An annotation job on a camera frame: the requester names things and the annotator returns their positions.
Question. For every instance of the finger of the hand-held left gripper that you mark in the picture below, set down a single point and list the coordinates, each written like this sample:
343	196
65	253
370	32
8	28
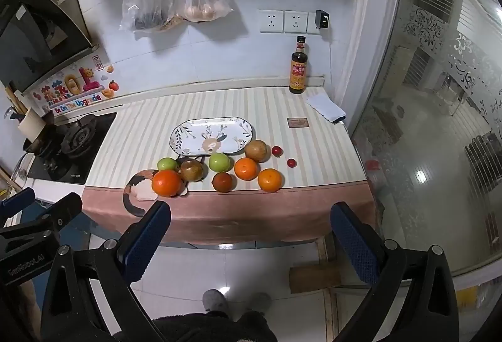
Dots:
17	199
59	210

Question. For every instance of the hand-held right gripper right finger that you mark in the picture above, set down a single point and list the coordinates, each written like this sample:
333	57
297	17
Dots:
353	244

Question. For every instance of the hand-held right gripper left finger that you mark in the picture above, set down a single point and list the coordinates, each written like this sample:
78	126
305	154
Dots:
146	240

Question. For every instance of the large orange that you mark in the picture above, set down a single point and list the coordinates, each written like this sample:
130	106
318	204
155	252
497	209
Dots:
168	183

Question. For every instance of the green apple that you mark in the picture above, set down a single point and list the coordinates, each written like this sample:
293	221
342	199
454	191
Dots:
219	162
165	163

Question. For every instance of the dark red apple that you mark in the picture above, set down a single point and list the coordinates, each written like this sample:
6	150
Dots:
223	182

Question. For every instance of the red cherry tomato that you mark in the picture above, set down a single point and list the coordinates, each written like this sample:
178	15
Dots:
277	150
291	162

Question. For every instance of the orange tangerine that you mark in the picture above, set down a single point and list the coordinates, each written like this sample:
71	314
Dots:
246	168
270	180

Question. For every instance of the oval patterned ceramic plate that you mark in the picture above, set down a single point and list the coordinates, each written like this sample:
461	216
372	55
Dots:
211	132

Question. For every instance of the yellow brown apple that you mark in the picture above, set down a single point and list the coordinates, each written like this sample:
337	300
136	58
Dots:
257	151

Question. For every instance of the cat shaped mat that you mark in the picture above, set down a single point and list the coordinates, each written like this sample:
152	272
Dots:
133	189

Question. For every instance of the brown cardboard box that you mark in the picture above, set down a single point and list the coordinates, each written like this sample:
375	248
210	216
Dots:
313	279

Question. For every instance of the beige utensil holder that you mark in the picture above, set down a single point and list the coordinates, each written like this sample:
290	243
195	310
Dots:
32	126

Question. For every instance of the black gas stove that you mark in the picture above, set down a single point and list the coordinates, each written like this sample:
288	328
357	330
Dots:
82	138

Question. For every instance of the person's black clothing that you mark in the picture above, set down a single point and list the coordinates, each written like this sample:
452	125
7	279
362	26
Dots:
204	328

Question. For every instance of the striped tablecloth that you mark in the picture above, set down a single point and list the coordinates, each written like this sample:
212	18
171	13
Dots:
137	122

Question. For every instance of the brown cloth label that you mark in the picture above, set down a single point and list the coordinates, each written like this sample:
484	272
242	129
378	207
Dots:
297	122

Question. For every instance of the white folded cloth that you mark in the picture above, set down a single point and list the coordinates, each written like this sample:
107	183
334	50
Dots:
325	107

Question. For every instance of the range hood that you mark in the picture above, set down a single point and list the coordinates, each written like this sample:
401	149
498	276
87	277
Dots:
39	40

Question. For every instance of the frosted glass sliding door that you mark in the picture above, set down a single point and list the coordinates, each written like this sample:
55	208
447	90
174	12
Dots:
431	91

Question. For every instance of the dark sauce bottle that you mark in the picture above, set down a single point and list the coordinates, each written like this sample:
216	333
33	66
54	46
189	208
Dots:
298	71

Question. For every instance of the black charger plug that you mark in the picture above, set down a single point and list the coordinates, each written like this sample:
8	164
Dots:
322	19

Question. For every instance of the colourful wall sticker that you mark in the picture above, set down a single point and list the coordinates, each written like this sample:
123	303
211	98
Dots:
74	85

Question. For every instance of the white wall socket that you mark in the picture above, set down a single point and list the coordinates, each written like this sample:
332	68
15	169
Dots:
295	22
311	22
271	21

